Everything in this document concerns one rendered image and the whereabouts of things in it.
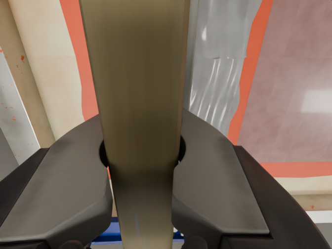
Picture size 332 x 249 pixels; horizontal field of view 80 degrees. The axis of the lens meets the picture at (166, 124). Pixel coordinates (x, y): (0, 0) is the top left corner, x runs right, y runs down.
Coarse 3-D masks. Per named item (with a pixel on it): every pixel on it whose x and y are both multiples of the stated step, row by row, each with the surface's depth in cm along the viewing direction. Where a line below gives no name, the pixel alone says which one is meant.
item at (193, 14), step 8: (192, 0) 10; (192, 8) 11; (192, 16) 11; (192, 24) 11; (192, 32) 11; (192, 40) 11; (192, 48) 12; (192, 56) 12; (192, 64) 12; (192, 72) 13; (184, 88) 13; (184, 96) 13; (184, 104) 14
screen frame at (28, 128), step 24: (0, 0) 19; (0, 24) 19; (0, 48) 19; (0, 72) 20; (24, 72) 22; (0, 96) 22; (24, 96) 22; (0, 120) 23; (24, 120) 23; (24, 144) 25; (48, 144) 27; (312, 216) 36
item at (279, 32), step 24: (72, 0) 20; (264, 0) 21; (288, 0) 21; (312, 0) 21; (72, 24) 21; (264, 24) 22; (288, 24) 22; (312, 24) 22; (264, 48) 24; (288, 48) 24; (312, 48) 24
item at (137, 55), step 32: (96, 0) 5; (128, 0) 5; (160, 0) 5; (96, 32) 5; (128, 32) 5; (160, 32) 5; (96, 64) 6; (128, 64) 6; (160, 64) 6; (96, 96) 7; (128, 96) 6; (160, 96) 6; (128, 128) 7; (160, 128) 7; (128, 160) 8; (160, 160) 8; (128, 192) 9; (160, 192) 9; (128, 224) 10; (160, 224) 10
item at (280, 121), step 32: (256, 64) 24; (288, 64) 25; (320, 64) 25; (256, 96) 27; (288, 96) 27; (320, 96) 27; (256, 128) 30; (288, 128) 30; (320, 128) 30; (256, 160) 33; (288, 160) 33; (320, 160) 34
